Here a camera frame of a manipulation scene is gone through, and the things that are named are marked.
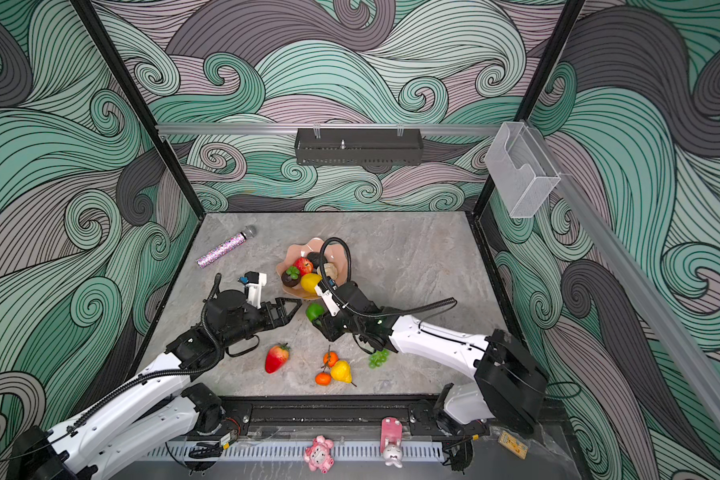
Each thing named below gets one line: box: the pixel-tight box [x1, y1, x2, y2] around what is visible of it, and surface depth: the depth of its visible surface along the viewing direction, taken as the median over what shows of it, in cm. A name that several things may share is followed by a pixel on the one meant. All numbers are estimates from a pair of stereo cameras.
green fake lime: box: [306, 302, 325, 325], surface depth 78 cm
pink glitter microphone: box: [195, 225, 257, 269], surface depth 109 cm
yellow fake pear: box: [330, 360, 353, 384], surface depth 79 cm
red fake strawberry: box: [265, 342, 291, 374], surface depth 82 cm
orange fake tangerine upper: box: [323, 351, 339, 367], surface depth 83 cm
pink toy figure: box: [304, 435, 334, 474], surface depth 67 cm
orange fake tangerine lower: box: [315, 372, 331, 386], surface depth 79 cm
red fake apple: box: [293, 256, 314, 276], surface depth 99 cm
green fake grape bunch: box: [369, 349, 389, 369], surface depth 84 cm
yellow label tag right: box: [498, 430, 529, 460], surface depth 70 cm
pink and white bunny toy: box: [380, 417, 403, 468], surface depth 72 cm
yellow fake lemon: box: [300, 273, 323, 295], surface depth 95 cm
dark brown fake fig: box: [281, 266, 301, 287], surface depth 93 cm
